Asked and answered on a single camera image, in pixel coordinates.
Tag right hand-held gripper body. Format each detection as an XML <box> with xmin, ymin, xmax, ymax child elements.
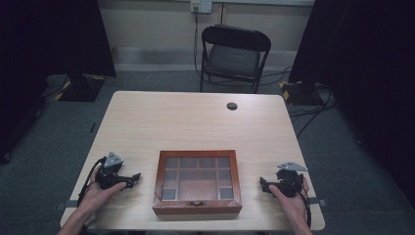
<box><xmin>274</xmin><ymin>162</ymin><xmax>309</xmax><ymax>199</ymax></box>

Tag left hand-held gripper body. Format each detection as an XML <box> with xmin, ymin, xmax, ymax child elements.
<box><xmin>95</xmin><ymin>152</ymin><xmax>133</xmax><ymax>191</ymax></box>

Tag wooden box with glass lid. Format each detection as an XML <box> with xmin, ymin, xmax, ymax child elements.
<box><xmin>152</xmin><ymin>149</ymin><xmax>244</xmax><ymax>215</ymax></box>

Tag person's right hand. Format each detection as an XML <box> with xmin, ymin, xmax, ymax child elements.
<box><xmin>268</xmin><ymin>177</ymin><xmax>311</xmax><ymax>223</ymax></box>

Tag person's left hand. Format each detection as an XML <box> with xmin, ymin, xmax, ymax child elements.
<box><xmin>77</xmin><ymin>165</ymin><xmax>128</xmax><ymax>213</ymax></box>

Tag black stand base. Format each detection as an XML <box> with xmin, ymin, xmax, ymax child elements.
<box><xmin>53</xmin><ymin>72</ymin><xmax>107</xmax><ymax>103</ymax></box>
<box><xmin>279</xmin><ymin>79</ymin><xmax>326</xmax><ymax>107</ymax></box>

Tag black folding chair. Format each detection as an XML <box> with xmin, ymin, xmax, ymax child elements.
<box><xmin>199</xmin><ymin>23</ymin><xmax>272</xmax><ymax>95</ymax></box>

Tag black curtain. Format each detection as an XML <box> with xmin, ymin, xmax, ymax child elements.
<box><xmin>288</xmin><ymin>0</ymin><xmax>415</xmax><ymax>210</ymax></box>
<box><xmin>0</xmin><ymin>0</ymin><xmax>117</xmax><ymax>165</ymax></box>

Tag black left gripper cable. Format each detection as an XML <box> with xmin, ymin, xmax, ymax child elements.
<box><xmin>76</xmin><ymin>156</ymin><xmax>108</xmax><ymax>208</ymax></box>

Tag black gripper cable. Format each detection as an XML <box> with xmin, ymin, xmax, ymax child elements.
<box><xmin>297</xmin><ymin>190</ymin><xmax>313</xmax><ymax>229</ymax></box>
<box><xmin>76</xmin><ymin>156</ymin><xmax>108</xmax><ymax>208</ymax></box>

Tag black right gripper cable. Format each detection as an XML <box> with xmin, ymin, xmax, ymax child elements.
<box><xmin>297</xmin><ymin>190</ymin><xmax>313</xmax><ymax>229</ymax></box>

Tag grey table strap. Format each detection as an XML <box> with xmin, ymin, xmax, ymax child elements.
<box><xmin>54</xmin><ymin>199</ymin><xmax>80</xmax><ymax>212</ymax></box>
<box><xmin>307</xmin><ymin>197</ymin><xmax>328</xmax><ymax>208</ymax></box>

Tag black floor cables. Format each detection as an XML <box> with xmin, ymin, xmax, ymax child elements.
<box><xmin>258</xmin><ymin>66</ymin><xmax>339</xmax><ymax>139</ymax></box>

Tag black cable from outlet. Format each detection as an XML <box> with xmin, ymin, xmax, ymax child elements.
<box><xmin>193</xmin><ymin>7</ymin><xmax>205</xmax><ymax>79</ymax></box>

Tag white wall outlet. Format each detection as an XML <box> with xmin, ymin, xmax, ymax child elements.
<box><xmin>190</xmin><ymin>0</ymin><xmax>213</xmax><ymax>15</ymax></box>

